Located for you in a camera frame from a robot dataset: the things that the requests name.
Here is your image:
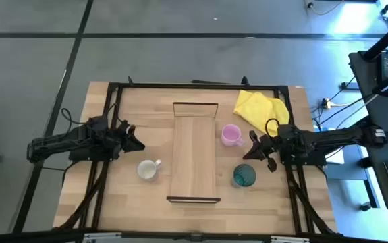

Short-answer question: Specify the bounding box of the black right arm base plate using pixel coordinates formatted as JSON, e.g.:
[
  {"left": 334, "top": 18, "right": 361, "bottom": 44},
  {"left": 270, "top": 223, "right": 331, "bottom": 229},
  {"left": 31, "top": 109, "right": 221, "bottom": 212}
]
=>
[{"left": 281, "top": 151, "right": 327, "bottom": 167}]

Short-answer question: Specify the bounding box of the black camera rig bar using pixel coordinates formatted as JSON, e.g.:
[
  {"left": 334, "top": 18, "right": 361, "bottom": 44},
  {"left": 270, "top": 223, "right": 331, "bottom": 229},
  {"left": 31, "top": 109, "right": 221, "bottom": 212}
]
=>
[{"left": 0, "top": 228, "right": 388, "bottom": 243}]

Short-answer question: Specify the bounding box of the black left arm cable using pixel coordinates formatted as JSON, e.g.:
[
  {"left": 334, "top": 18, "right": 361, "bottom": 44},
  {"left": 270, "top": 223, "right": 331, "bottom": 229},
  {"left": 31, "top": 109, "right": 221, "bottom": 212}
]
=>
[{"left": 61, "top": 107, "right": 92, "bottom": 126}]

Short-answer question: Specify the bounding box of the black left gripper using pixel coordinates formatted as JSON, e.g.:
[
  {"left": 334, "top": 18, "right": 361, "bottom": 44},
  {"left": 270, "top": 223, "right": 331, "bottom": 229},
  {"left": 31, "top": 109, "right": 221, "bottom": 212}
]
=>
[{"left": 114, "top": 119, "right": 146, "bottom": 155}]

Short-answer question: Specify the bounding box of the yellow cloth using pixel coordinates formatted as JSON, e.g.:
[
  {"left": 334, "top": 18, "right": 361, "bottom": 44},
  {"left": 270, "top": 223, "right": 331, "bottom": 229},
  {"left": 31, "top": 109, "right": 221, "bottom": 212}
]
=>
[{"left": 233, "top": 89, "right": 291, "bottom": 138}]

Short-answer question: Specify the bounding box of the white mug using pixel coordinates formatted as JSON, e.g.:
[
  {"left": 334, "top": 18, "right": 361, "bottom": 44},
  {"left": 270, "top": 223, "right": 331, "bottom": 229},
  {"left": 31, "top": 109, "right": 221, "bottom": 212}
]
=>
[{"left": 136, "top": 159, "right": 163, "bottom": 181}]

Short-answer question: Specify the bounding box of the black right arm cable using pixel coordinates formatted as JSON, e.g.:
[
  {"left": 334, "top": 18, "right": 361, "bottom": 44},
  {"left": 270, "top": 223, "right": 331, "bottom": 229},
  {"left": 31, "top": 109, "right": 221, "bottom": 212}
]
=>
[{"left": 265, "top": 117, "right": 281, "bottom": 138}]

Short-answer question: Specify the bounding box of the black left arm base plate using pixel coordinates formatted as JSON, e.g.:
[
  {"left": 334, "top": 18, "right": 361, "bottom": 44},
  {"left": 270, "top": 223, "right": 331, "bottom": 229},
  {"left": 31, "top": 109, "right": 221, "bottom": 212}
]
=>
[{"left": 68, "top": 148, "right": 121, "bottom": 163}]

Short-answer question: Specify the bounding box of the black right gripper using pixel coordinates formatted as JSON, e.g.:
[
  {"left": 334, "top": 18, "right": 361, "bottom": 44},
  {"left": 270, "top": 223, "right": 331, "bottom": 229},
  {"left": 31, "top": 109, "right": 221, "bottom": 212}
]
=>
[{"left": 242, "top": 130, "right": 283, "bottom": 173}]

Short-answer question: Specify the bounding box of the teal glass cup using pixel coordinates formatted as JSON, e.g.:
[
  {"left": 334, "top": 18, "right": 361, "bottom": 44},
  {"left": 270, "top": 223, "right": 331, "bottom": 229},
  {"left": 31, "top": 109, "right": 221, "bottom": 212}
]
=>
[{"left": 230, "top": 163, "right": 257, "bottom": 189}]

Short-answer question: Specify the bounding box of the pink mug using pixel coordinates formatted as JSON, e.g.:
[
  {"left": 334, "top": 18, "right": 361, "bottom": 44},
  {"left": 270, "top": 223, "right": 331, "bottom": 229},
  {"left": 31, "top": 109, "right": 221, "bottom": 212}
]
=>
[{"left": 221, "top": 124, "right": 246, "bottom": 148}]

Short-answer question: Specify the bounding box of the yellow floor cable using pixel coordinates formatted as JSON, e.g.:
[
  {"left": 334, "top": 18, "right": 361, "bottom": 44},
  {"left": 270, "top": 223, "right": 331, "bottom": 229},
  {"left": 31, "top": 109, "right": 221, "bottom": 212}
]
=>
[{"left": 303, "top": 0, "right": 345, "bottom": 16}]

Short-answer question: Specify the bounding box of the black diagonal pole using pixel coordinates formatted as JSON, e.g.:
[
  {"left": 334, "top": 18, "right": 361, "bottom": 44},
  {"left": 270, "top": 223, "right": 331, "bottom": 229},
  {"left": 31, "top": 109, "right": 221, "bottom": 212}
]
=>
[{"left": 362, "top": 13, "right": 388, "bottom": 62}]

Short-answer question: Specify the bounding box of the black metal table frame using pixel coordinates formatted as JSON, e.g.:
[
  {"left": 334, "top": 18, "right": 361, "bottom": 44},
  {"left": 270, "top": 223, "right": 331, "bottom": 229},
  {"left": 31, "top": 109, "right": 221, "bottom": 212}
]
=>
[{"left": 53, "top": 76, "right": 345, "bottom": 237}]

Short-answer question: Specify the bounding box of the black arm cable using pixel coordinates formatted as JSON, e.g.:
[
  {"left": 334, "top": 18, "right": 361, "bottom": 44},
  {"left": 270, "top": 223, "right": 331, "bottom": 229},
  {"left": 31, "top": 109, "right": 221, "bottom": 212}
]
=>
[
  {"left": 61, "top": 107, "right": 92, "bottom": 126},
  {"left": 265, "top": 117, "right": 281, "bottom": 138}
]

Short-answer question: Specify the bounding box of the wooden shelf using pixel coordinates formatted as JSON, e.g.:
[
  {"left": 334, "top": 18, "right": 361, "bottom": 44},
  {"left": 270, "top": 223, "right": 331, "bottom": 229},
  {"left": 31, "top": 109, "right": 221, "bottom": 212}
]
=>
[{"left": 165, "top": 101, "right": 221, "bottom": 205}]

